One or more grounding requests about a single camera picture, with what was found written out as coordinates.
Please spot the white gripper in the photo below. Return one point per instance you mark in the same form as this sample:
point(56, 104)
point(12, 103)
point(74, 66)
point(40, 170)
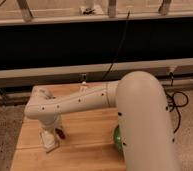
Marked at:
point(51, 127)

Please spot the red chili pepper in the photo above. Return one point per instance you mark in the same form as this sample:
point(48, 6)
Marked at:
point(60, 133)

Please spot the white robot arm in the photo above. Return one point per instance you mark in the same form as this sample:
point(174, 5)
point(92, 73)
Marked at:
point(143, 115)

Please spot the white sponge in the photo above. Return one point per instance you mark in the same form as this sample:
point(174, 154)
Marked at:
point(49, 141)

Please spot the wooden table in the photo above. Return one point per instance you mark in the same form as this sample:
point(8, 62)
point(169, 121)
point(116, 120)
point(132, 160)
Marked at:
point(88, 145)

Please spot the green bowl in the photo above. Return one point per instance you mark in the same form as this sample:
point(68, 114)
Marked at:
point(117, 140)

